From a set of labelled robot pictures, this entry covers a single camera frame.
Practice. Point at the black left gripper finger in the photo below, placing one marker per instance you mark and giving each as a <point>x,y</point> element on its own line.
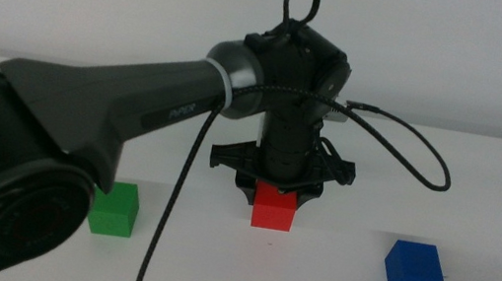
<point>309,200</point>
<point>247,196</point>

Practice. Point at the red cube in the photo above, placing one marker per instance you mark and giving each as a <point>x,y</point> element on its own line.
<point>274,211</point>

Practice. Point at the blue cube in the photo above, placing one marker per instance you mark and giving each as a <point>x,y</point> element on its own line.
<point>412,270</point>

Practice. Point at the green cube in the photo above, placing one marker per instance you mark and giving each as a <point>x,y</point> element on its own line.
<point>116,212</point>

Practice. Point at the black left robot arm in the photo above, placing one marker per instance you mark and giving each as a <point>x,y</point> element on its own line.
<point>86,106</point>

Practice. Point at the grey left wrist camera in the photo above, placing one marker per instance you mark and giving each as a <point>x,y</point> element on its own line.
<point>338,116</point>

